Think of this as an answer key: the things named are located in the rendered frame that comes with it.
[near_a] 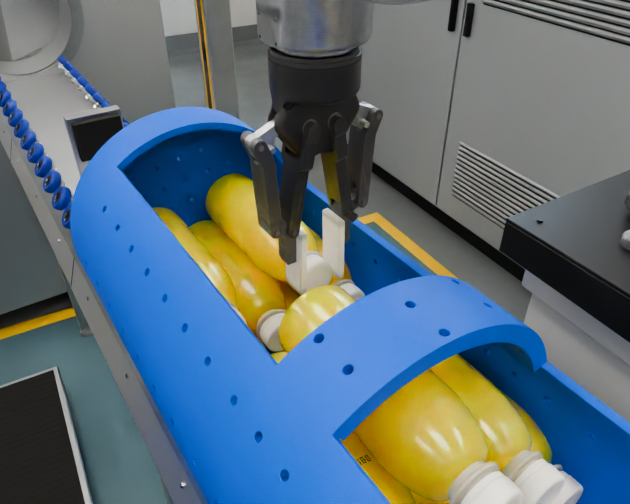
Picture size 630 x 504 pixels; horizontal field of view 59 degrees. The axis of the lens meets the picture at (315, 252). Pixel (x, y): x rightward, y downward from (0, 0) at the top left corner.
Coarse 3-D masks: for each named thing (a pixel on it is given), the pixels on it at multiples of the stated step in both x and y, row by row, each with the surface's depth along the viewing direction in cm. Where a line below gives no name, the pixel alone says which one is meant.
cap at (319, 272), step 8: (312, 256) 58; (312, 264) 56; (320, 264) 57; (328, 264) 57; (312, 272) 57; (320, 272) 57; (328, 272) 58; (312, 280) 57; (320, 280) 58; (328, 280) 59; (312, 288) 58
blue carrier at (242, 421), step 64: (128, 128) 64; (192, 128) 63; (128, 192) 57; (192, 192) 73; (320, 192) 69; (128, 256) 53; (384, 256) 61; (128, 320) 52; (192, 320) 44; (384, 320) 37; (448, 320) 37; (512, 320) 40; (192, 384) 42; (256, 384) 37; (320, 384) 35; (384, 384) 33; (512, 384) 51; (576, 384) 44; (192, 448) 42; (256, 448) 36; (320, 448) 33; (576, 448) 47
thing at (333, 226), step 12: (324, 216) 56; (336, 216) 55; (324, 228) 57; (336, 228) 55; (324, 240) 58; (336, 240) 55; (324, 252) 59; (336, 252) 56; (336, 264) 57; (336, 276) 58
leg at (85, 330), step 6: (66, 282) 194; (72, 294) 198; (72, 300) 199; (78, 306) 202; (78, 312) 203; (78, 318) 204; (84, 318) 206; (84, 324) 207; (84, 330) 211; (90, 330) 211
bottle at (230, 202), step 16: (224, 176) 70; (240, 176) 70; (208, 192) 69; (224, 192) 67; (240, 192) 66; (208, 208) 70; (224, 208) 66; (240, 208) 64; (224, 224) 66; (240, 224) 63; (256, 224) 61; (304, 224) 62; (240, 240) 63; (256, 240) 60; (272, 240) 59; (256, 256) 61; (272, 256) 59; (320, 256) 59; (272, 272) 60
